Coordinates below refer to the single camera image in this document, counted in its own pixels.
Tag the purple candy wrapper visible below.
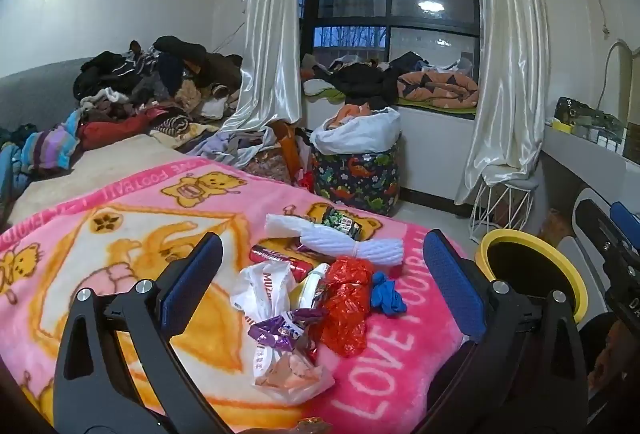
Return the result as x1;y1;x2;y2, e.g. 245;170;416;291
247;307;326;357

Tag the white pillow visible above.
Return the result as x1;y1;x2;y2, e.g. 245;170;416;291
302;78;336;98

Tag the orange tote bag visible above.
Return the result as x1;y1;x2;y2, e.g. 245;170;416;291
272;121;311;185

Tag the person's right hand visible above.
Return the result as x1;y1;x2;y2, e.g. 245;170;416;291
587;321;628;392

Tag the pile of clothes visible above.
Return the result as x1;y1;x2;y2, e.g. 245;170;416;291
0;36;281;187

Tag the cream satin curtain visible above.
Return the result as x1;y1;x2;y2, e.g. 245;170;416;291
220;0;303;135
455;0;551;205

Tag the dark blue garment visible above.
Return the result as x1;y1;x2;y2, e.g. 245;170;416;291
390;52;431;75

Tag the cream framed mirror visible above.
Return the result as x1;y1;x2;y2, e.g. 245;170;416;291
595;39;640;125

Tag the white printed plastic bag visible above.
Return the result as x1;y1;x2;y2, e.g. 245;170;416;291
230;261;336;405

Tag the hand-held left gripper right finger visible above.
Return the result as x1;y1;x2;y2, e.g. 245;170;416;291
422;229;588;434

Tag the orange patterned quilt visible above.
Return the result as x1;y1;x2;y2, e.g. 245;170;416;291
397;70;481;109

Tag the blue glove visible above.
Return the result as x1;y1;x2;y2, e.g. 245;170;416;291
371;271;408;317

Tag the orange patterned box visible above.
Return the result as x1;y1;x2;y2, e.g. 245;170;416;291
540;209;573;245

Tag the black jacket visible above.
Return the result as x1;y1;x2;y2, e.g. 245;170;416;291
330;62;401;108

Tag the orange cloth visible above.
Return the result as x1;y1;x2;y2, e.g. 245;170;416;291
327;104;386;127

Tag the dark green snack packet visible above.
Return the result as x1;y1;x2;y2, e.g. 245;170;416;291
317;207;363;240

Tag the clear cosmetic bag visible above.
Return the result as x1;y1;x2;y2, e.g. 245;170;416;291
555;97;626;137

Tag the green mat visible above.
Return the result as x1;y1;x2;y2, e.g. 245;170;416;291
312;87;478;115

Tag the large white plastic bag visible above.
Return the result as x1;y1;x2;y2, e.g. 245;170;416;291
310;107;402;156

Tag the beige bed sheet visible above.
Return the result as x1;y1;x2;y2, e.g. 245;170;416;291
10;134;201;225

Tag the white desk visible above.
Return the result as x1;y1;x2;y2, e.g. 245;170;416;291
542;124;640;215

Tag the white yellow wrapper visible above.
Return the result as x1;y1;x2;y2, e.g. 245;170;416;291
295;263;333;315

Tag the red snack wrapper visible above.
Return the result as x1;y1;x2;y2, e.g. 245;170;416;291
250;244;313;282

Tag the white chair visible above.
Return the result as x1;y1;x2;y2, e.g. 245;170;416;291
537;191;618;310

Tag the yellow rimmed black bin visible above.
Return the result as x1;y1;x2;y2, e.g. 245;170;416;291
475;229;588;330

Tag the white wire stool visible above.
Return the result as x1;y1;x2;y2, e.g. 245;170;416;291
467;177;538;245

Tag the red plastic bag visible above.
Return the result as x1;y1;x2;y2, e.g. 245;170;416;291
320;257;376;357

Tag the pink printed blanket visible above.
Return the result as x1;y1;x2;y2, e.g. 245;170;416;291
0;157;481;430

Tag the dinosaur print fabric basket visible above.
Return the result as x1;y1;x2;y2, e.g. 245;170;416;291
311;141;401;217

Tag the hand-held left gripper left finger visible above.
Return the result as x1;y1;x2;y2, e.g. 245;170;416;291
52;231;231;434

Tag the grey bed headboard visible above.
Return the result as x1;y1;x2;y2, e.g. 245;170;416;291
0;57;101;130

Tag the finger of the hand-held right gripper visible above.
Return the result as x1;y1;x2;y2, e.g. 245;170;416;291
575;199;623;265
610;201;640;245

